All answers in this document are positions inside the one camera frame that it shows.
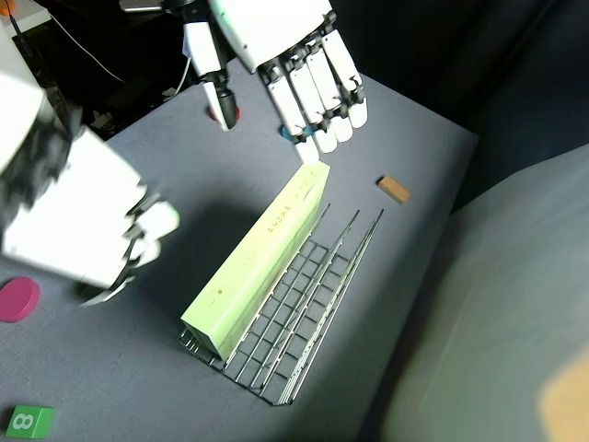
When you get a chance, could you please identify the blue rounded block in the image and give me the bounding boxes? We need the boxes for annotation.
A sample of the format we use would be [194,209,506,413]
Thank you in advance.
[280,126,314,143]

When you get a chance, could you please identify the green number eight block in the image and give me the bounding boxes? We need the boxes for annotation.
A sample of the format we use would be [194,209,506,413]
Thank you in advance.
[5,404,57,439]

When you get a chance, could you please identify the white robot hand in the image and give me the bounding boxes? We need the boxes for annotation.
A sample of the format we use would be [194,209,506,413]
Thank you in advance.
[183,0,370,163]
[0,73,181,308]

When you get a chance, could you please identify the grey flat device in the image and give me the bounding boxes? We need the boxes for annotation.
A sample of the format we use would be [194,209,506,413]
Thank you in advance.
[118,0,166,13]

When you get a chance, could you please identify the white furniture top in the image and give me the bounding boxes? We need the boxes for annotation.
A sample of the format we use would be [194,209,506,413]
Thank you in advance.
[0,0,52,34]

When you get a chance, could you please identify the tan wooden block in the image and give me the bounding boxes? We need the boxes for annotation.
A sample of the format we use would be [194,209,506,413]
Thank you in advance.
[376,175,412,204]

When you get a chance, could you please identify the red heart block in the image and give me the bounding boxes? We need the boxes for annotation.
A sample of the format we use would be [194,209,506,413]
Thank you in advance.
[208,105,242,123]

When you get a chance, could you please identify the pale green book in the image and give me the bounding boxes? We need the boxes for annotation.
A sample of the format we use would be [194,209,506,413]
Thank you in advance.
[179,160,331,362]

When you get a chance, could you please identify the grey table cloth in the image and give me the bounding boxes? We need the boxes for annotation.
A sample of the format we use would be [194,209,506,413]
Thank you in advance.
[0,57,479,442]

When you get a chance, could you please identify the magenta round block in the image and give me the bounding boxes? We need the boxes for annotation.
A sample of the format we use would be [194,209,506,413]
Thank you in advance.
[0,275,41,323]

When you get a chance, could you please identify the blurred grey rounded body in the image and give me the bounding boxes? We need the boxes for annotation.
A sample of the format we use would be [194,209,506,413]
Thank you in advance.
[381,145,589,442]

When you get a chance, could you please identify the wire metal rack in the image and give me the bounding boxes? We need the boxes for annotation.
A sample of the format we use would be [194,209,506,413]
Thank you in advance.
[178,204,386,407]

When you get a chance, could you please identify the thin white cable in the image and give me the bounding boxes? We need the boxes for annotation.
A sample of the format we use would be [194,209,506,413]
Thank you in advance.
[48,22,126,85]

